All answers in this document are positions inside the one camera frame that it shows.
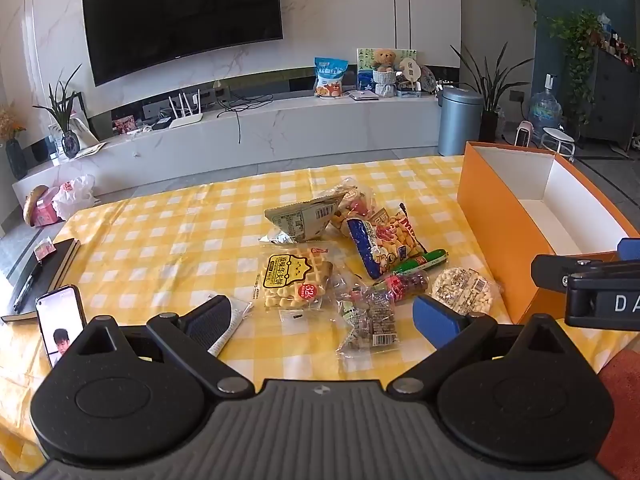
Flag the white round stool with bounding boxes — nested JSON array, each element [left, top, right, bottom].
[[540, 127, 576, 162]]

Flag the potted plant by bin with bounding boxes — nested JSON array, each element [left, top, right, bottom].
[[450, 41, 534, 143]]

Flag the smartphone on stand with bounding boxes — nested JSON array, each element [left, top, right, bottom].
[[36, 285, 86, 366]]

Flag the white wifi router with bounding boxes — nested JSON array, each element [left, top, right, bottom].
[[169, 91, 204, 129]]

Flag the white snack packet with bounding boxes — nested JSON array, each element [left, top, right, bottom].
[[208, 297, 254, 358]]

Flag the blue water jug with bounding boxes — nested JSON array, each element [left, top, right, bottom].
[[528, 74, 562, 138]]

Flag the clear mixed candy bag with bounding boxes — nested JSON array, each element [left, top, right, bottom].
[[335, 285, 399, 358]]

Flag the pink small heater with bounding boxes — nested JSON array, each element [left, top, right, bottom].
[[514, 120, 534, 148]]

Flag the potato sticks bag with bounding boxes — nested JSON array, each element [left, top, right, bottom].
[[264, 192, 346, 244]]

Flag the blue snack bag on console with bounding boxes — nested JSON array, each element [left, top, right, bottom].
[[314, 58, 348, 98]]

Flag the round rice cake packet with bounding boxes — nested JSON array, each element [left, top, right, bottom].
[[431, 268, 494, 315]]

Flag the dark vase dried flowers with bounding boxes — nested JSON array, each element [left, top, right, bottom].
[[0, 105, 28, 180]]

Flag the green candy tube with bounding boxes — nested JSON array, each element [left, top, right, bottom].
[[392, 249, 449, 275]]

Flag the glass vase with plant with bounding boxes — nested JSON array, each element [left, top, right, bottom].
[[35, 65, 81, 159]]

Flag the waffle snack packet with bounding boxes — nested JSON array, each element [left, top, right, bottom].
[[253, 242, 337, 311]]

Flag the black wall television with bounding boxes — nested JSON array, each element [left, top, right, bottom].
[[82, 0, 283, 86]]

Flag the hanging ivy plant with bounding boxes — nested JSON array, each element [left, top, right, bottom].
[[549, 10, 603, 129]]

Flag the pink tissue box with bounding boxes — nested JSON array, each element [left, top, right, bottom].
[[30, 186, 60, 228]]

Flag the white plastic bag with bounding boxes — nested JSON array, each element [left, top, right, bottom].
[[52, 174, 96, 220]]

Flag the orange cardboard box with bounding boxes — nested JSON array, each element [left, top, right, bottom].
[[457, 142, 639, 324]]

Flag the chocolate ball bottle red label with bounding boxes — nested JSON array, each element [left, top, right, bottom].
[[372, 271, 428, 302]]

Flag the grey metal trash bin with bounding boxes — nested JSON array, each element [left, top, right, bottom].
[[437, 87, 484, 156]]

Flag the black notebook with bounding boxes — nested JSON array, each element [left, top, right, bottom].
[[1, 238, 80, 323]]

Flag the white marble tv console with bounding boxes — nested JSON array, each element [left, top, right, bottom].
[[13, 96, 440, 202]]

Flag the orange shrimp chips bag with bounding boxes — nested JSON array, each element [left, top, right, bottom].
[[345, 203, 425, 280]]

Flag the mixed fruit snack bag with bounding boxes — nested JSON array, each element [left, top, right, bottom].
[[329, 177, 378, 237]]

